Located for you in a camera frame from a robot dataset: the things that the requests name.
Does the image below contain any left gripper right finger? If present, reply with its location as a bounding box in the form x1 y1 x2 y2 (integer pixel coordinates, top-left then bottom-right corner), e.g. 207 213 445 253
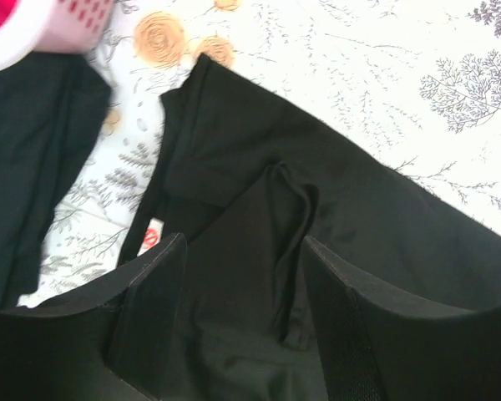
301 237 501 400

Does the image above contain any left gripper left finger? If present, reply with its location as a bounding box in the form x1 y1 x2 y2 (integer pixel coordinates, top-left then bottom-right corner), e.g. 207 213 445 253
0 234 187 400

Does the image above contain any black t shirt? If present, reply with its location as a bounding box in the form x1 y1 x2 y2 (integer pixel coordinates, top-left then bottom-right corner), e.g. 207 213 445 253
119 56 501 400
0 53 111 308

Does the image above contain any folded black t shirt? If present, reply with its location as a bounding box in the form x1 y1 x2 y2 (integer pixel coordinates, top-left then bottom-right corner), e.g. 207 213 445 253
0 53 111 308

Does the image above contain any floral patterned table mat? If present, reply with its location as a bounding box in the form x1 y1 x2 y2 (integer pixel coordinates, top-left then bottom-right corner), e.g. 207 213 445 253
19 1 501 307

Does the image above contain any white plastic laundry basket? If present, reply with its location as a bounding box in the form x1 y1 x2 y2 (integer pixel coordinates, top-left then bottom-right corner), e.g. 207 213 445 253
0 0 114 71

